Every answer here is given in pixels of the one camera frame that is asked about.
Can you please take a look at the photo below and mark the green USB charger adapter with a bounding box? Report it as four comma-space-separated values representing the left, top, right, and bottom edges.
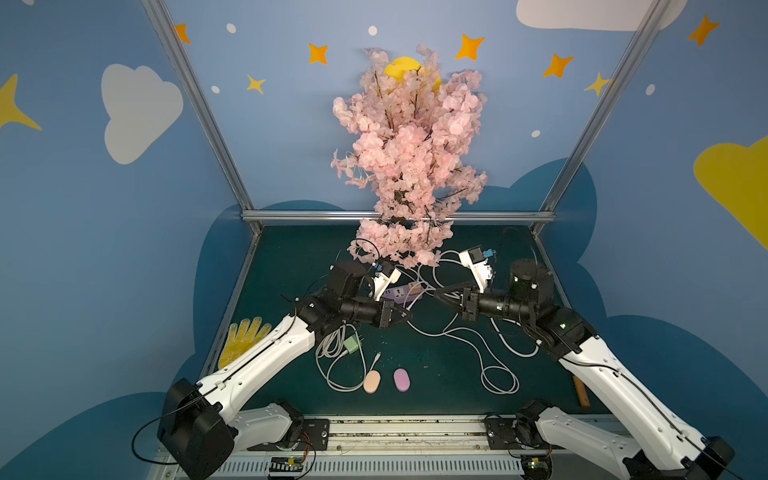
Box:
342, 335, 361, 354

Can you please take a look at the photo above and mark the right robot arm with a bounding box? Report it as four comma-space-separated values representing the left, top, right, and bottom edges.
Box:
435, 255, 735, 479

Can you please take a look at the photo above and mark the pink artificial blossom tree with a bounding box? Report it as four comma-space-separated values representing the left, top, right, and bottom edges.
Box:
331, 45, 488, 268

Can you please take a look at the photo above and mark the purple power strip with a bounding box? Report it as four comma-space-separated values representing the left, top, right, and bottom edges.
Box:
382, 282, 425, 306

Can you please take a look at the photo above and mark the yellow work glove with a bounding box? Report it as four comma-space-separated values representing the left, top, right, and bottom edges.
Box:
217, 317, 272, 369

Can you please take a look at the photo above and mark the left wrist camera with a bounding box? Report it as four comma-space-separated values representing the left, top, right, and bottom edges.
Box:
372, 261, 401, 301

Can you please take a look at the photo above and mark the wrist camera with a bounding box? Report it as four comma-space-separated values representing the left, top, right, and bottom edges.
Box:
372, 261, 401, 301
459, 246, 495, 293

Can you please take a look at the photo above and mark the white bundled USB cable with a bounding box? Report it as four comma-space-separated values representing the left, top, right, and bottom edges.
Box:
314, 323, 383, 393

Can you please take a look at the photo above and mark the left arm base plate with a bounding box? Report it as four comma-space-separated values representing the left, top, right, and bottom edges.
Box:
247, 418, 330, 451

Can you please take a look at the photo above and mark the green circuit board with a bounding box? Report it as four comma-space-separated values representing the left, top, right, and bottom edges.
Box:
267, 456, 306, 478

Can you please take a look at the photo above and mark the aluminium front rail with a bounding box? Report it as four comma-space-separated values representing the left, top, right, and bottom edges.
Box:
154, 415, 624, 479

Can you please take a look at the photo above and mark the white charging cable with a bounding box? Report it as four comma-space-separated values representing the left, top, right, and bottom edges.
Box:
404, 281, 521, 396

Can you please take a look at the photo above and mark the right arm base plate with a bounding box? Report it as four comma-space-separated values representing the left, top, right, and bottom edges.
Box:
481, 415, 562, 451

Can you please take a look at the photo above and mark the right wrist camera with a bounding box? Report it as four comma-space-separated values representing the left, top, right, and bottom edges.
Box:
459, 246, 495, 293

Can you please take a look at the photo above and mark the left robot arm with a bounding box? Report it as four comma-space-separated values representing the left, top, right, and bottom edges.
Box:
157, 261, 412, 479

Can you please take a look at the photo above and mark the white power strip cable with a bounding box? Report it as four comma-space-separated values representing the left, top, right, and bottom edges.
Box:
413, 249, 541, 360

